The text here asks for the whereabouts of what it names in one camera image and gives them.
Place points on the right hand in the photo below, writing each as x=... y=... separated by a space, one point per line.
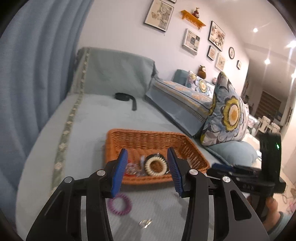
x=275 y=220

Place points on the black framed flower picture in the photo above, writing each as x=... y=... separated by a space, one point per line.
x=216 y=36

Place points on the brown owl plush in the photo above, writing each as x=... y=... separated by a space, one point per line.
x=202 y=72

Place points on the orange wall shelf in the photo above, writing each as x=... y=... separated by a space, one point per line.
x=192 y=19

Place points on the white framed picture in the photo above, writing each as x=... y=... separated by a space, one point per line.
x=191 y=42

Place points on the teal sofa armrest cover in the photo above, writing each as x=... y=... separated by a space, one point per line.
x=106 y=72

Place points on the butterfly framed picture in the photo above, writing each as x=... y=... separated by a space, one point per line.
x=159 y=15

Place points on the brown wicker basket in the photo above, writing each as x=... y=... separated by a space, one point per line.
x=145 y=143

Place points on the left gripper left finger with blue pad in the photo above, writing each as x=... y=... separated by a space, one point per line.
x=60 y=218

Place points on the clear blue hair claw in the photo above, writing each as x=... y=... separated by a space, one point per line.
x=141 y=163

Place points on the teal velvet cushion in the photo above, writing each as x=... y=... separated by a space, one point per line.
x=234 y=153

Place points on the striped blue sofa backrest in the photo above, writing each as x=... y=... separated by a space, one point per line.
x=184 y=107

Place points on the small floral pillow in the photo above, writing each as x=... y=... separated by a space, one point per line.
x=196 y=83

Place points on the black strap band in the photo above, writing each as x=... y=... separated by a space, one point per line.
x=126 y=97

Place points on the small black framed picture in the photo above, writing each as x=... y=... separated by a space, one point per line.
x=211 y=53

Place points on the teal sofa seat cover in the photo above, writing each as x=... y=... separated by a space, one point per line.
x=95 y=116

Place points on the blue curtain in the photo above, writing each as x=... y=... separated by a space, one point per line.
x=38 y=49

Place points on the large floral cushion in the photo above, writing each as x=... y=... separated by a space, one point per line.
x=228 y=115

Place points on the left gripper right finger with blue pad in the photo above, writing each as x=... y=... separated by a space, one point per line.
x=234 y=218

